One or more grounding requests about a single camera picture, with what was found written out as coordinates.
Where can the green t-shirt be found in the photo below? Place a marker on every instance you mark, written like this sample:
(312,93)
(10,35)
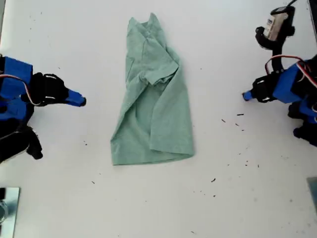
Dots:
(168,119)

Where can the black clamp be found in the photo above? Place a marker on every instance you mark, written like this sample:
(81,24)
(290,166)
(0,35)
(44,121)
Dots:
(2,193)

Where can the shiny steel plate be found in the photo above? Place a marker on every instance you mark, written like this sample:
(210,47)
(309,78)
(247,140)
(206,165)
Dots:
(12,210)

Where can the short black camera stalk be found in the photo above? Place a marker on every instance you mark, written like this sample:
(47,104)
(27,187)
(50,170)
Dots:
(277,59)

